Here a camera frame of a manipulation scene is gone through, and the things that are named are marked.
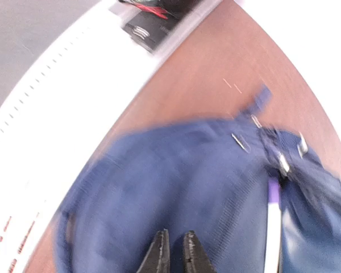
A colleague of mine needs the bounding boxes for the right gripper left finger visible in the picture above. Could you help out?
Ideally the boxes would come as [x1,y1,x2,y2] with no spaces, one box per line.
[137,229,170,273]

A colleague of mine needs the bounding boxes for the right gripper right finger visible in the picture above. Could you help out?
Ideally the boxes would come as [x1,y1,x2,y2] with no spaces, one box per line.
[182,230,215,273]

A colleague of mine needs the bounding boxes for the white marker black cap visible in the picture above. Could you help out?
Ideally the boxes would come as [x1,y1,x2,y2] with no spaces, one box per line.
[263,177,281,273]

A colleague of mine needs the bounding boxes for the navy blue student backpack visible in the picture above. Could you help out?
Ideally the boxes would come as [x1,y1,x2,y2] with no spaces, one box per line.
[55,88,341,272]

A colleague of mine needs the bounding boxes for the front aluminium rail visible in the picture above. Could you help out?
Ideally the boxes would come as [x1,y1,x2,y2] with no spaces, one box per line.
[0,1,218,272]

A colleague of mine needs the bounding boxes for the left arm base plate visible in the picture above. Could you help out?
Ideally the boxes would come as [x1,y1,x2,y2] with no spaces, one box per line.
[121,0,201,53]

